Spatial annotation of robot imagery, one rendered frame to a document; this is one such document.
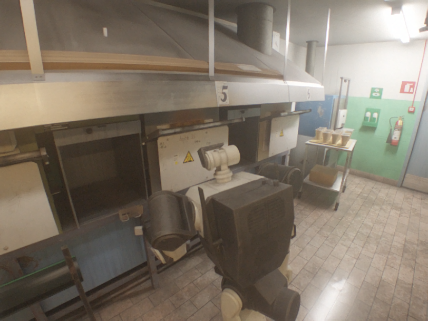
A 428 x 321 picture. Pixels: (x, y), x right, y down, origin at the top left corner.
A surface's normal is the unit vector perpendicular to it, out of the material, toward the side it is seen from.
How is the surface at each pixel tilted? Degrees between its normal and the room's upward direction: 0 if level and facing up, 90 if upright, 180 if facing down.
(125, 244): 90
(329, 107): 90
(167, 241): 115
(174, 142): 90
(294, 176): 79
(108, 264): 90
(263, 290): 33
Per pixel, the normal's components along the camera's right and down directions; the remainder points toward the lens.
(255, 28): -0.14, 0.32
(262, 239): 0.48, 0.34
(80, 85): 0.66, 0.07
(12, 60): 0.37, -0.66
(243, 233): 0.46, 0.10
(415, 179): -0.74, 0.22
